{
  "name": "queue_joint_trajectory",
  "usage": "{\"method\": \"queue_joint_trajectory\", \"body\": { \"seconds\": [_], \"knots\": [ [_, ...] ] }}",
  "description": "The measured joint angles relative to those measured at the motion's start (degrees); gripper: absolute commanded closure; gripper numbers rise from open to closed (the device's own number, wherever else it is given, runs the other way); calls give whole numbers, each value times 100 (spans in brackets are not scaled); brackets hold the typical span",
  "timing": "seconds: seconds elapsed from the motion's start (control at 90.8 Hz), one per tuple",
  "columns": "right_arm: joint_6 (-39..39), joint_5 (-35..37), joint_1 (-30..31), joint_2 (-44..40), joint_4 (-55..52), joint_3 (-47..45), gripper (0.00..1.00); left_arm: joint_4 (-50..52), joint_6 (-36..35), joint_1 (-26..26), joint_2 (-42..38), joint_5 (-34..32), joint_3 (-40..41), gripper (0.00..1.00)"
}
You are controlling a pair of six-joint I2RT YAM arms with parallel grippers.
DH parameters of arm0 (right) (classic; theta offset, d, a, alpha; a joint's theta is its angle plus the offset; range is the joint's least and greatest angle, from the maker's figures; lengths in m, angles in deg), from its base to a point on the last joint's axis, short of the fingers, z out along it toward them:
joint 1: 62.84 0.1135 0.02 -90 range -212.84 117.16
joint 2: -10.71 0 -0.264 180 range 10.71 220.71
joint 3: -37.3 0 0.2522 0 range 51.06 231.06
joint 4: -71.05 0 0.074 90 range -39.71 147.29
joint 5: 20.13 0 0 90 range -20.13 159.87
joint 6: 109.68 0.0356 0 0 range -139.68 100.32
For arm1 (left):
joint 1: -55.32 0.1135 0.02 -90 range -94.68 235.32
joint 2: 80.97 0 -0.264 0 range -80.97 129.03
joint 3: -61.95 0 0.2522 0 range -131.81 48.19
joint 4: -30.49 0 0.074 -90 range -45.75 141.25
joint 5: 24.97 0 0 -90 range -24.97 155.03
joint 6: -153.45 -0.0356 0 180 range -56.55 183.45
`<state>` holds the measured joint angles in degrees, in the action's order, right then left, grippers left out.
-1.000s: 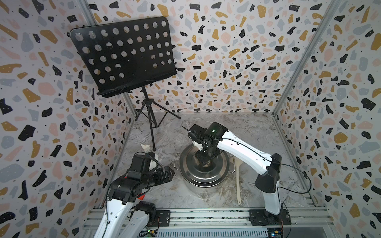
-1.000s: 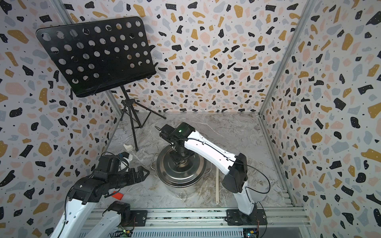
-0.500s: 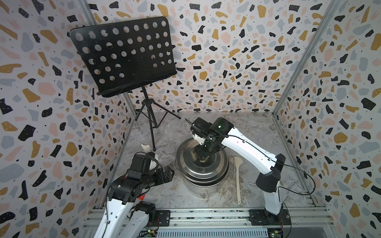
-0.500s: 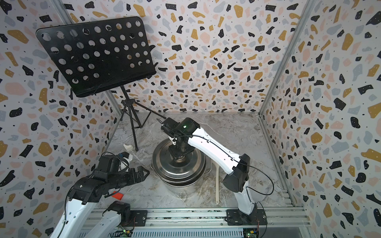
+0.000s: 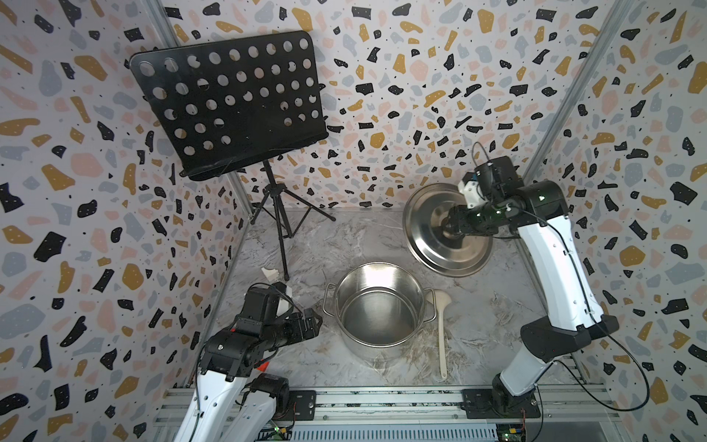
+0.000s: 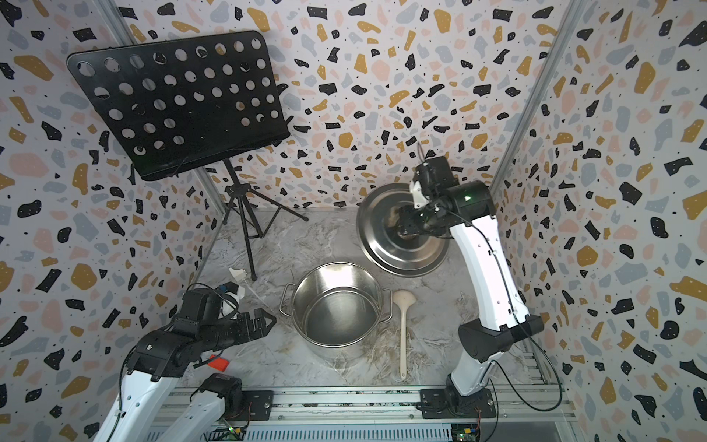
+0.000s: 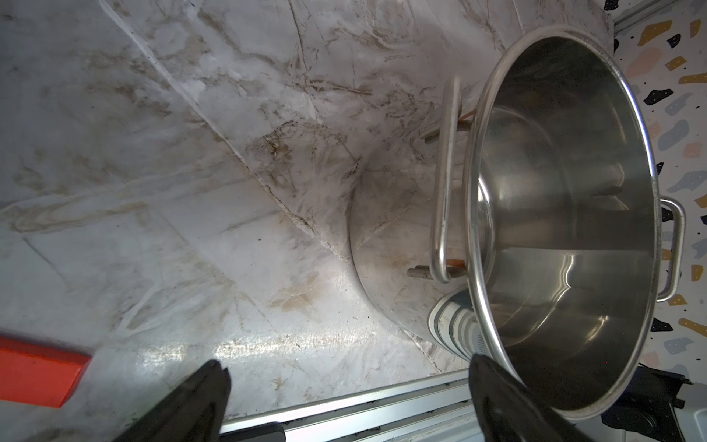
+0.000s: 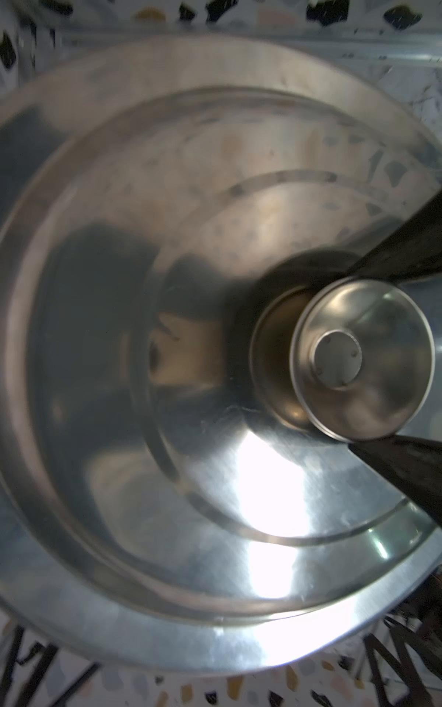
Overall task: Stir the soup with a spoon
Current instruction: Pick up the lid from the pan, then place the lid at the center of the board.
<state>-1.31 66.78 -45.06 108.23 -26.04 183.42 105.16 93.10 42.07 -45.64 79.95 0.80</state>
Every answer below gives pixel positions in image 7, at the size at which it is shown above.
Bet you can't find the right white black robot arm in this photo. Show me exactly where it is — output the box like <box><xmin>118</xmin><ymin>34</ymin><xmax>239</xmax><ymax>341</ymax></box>
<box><xmin>601</xmin><ymin>365</ymin><xmax>706</xmax><ymax>441</ymax></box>

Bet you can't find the stainless steel pot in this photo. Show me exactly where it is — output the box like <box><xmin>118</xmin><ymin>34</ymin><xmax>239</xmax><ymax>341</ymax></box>
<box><xmin>349</xmin><ymin>25</ymin><xmax>685</xmax><ymax>421</ymax></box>

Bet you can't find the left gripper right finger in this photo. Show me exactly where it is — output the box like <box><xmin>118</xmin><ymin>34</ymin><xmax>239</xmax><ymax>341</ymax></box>
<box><xmin>469</xmin><ymin>355</ymin><xmax>590</xmax><ymax>442</ymax></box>

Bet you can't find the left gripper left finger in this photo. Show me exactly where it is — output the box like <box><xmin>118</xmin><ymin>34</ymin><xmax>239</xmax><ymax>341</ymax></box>
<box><xmin>116</xmin><ymin>360</ymin><xmax>231</xmax><ymax>441</ymax></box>

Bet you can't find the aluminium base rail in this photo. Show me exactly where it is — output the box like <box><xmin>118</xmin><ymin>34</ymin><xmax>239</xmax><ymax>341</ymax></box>
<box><xmin>219</xmin><ymin>370</ymin><xmax>484</xmax><ymax>441</ymax></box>

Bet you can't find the red block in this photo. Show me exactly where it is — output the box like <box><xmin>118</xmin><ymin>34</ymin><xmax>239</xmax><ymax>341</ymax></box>
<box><xmin>1</xmin><ymin>337</ymin><xmax>92</xmax><ymax>409</ymax></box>

